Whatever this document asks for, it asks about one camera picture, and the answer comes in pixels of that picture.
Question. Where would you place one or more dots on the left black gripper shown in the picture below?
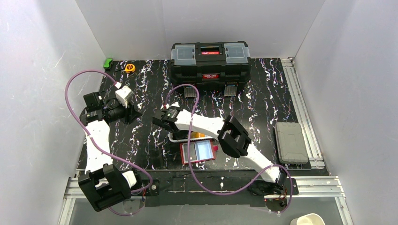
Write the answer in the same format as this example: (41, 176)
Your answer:
(129, 111)

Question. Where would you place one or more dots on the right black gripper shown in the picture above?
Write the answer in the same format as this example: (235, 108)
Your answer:
(160, 121)

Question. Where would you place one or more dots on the black VIP card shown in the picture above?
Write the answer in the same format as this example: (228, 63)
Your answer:
(189, 152)

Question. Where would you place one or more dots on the red leather card holder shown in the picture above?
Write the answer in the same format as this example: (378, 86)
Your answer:
(205, 151)

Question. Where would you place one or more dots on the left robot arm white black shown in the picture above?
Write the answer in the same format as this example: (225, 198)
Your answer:
(102, 183)

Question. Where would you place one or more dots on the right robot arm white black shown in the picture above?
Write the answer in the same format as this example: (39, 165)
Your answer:
(229, 132)

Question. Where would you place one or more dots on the white plastic basket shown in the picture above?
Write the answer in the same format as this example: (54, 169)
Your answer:
(186, 140)

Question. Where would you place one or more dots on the orange tape measure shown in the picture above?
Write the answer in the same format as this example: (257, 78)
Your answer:
(130, 68)

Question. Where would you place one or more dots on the green small object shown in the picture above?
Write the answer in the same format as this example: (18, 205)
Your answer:
(108, 63)

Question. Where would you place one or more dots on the black plastic toolbox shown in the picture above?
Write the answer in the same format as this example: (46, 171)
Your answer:
(217, 66)

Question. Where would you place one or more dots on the white cup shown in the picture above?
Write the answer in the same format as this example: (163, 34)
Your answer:
(308, 219)

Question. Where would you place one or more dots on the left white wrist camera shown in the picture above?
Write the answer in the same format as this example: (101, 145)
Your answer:
(123, 94)

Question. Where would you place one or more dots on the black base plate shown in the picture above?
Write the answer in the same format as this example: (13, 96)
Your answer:
(178, 187)

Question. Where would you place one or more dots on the aluminium rail frame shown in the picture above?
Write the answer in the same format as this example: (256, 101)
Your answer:
(272, 95)

